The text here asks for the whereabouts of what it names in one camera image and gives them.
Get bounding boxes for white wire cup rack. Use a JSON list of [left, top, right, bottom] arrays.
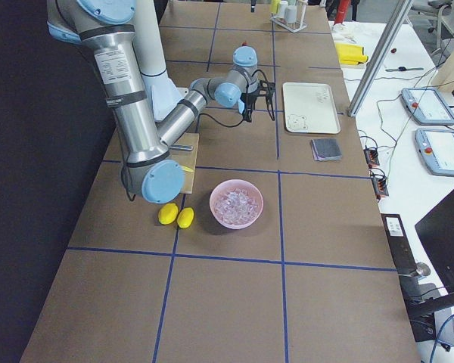
[[270, 0, 308, 33]]

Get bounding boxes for metal handle tool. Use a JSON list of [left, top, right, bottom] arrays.
[[170, 144, 194, 152]]

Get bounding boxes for teach pendant far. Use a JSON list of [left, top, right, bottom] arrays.
[[401, 87, 454, 126]]

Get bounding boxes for teach pendant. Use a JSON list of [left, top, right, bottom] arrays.
[[401, 87, 454, 126], [415, 129, 454, 177]]

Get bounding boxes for yellow lemon near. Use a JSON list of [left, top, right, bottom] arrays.
[[176, 207, 194, 229]]

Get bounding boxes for yellow lemon far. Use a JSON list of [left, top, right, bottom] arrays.
[[157, 203, 179, 225]]

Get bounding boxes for smart watch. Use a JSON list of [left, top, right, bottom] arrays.
[[385, 66, 424, 73]]

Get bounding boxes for teach pendant near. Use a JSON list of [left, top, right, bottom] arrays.
[[415, 129, 454, 177]]

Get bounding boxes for yellow lemon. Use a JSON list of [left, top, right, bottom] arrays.
[[176, 207, 194, 229], [157, 203, 179, 225]]

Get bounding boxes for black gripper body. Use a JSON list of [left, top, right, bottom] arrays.
[[240, 80, 275, 122]]

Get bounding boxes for cream bear tray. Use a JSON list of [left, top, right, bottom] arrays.
[[282, 82, 341, 135]]

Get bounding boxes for pink bowl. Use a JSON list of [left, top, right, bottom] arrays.
[[209, 179, 263, 229]]

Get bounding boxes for aluminium frame post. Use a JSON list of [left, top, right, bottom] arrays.
[[347, 0, 412, 117]]

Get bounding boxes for wooden cutting board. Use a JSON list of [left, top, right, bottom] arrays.
[[170, 133, 199, 194]]

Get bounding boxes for yellow cloth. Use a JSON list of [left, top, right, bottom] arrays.
[[334, 42, 368, 66]]

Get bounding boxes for black laptop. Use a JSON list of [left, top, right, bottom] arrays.
[[415, 189, 454, 292]]

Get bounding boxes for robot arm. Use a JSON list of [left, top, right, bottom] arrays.
[[47, 1, 275, 203]]

